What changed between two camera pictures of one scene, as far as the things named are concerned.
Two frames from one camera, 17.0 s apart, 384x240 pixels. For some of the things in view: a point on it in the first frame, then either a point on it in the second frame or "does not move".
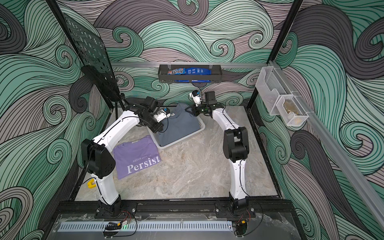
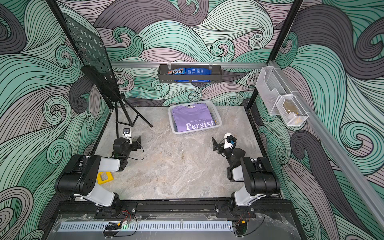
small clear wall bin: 291,110 does not move
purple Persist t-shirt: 133,156 → 192,116
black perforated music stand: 97,68 does not move
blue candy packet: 190,71 does not move
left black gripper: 160,127 → 135,146
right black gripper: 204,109 → 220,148
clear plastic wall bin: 271,84 does not move
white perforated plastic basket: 202,126 → 193,116
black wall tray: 216,76 does not move
